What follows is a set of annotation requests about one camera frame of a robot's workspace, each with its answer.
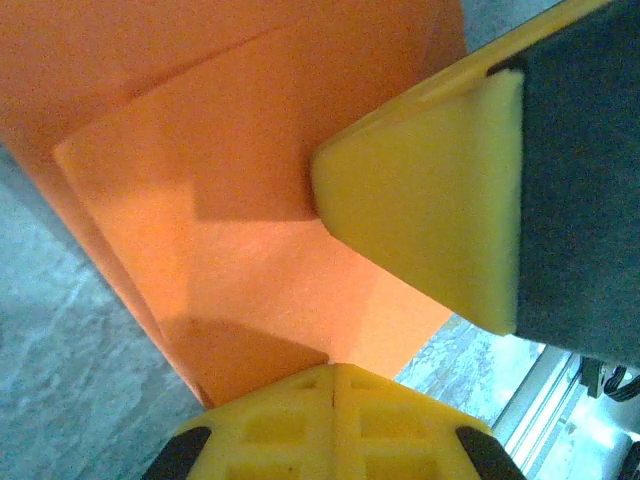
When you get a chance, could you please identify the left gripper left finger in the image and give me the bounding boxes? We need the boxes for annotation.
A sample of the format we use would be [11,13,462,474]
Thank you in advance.
[142,363,335,480]

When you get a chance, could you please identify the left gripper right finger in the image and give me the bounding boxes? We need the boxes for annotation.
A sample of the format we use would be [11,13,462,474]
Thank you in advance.
[333,363,529,480]

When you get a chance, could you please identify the orange cloth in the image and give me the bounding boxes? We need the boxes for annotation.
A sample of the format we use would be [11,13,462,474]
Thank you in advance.
[0,0,469,409]

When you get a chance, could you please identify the aluminium rail frame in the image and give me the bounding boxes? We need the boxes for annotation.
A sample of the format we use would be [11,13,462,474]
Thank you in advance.
[492,344,589,474]

